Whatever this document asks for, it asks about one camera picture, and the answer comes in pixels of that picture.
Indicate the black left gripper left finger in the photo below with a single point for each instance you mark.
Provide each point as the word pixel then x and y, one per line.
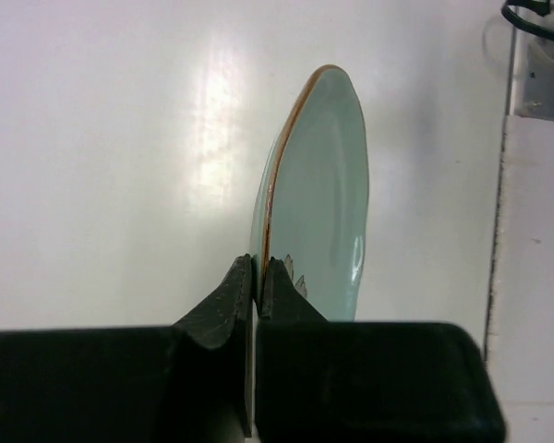
pixel 185 382

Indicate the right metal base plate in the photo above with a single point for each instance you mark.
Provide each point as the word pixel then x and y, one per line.
pixel 531 93

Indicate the large green floral plate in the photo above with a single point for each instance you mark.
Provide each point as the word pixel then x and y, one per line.
pixel 311 207

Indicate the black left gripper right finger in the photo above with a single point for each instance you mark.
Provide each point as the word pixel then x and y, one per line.
pixel 325 381

